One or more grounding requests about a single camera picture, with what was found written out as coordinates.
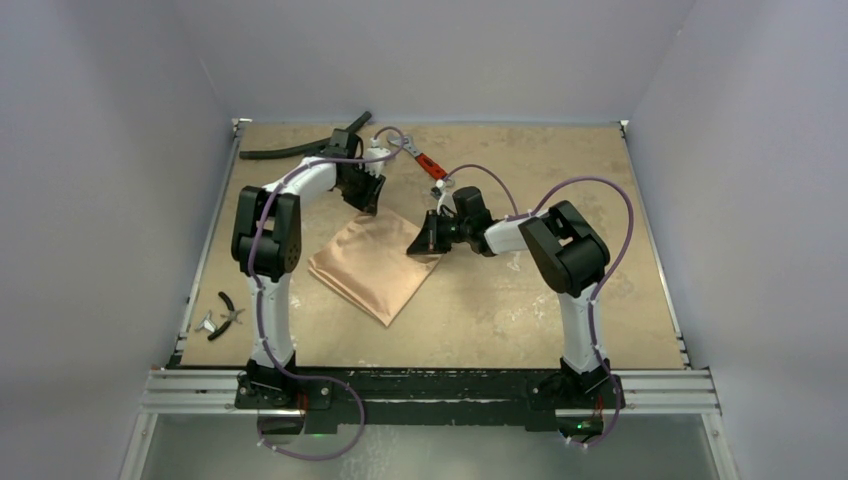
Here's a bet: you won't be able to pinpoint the black foam hose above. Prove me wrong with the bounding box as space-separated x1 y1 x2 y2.
239 111 373 162

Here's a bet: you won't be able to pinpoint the black handled pliers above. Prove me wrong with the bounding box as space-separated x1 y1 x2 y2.
194 291 244 342

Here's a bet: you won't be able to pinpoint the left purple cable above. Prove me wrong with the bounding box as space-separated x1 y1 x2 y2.
246 125 407 464

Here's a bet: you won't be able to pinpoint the red handled adjustable wrench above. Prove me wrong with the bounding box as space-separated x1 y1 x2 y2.
388 135 454 187

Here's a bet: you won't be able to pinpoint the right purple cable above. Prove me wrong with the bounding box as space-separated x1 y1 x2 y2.
437 164 636 450

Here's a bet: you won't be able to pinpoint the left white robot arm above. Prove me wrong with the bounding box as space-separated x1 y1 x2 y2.
231 129 395 409

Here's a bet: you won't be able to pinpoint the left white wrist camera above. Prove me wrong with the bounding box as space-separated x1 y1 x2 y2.
362 137 391 178

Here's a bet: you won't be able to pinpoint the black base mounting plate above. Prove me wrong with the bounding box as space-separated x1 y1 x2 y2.
234 366 625 435

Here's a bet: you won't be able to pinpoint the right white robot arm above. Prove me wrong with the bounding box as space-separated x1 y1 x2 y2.
406 186 610 407

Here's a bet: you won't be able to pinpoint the orange cloth napkin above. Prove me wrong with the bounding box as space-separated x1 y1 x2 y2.
308 209 442 326

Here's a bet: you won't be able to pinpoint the aluminium frame rail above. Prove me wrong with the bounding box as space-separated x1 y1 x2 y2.
141 370 721 415

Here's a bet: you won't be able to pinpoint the purple cable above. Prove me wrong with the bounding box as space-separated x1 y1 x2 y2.
437 164 636 450
246 125 407 464

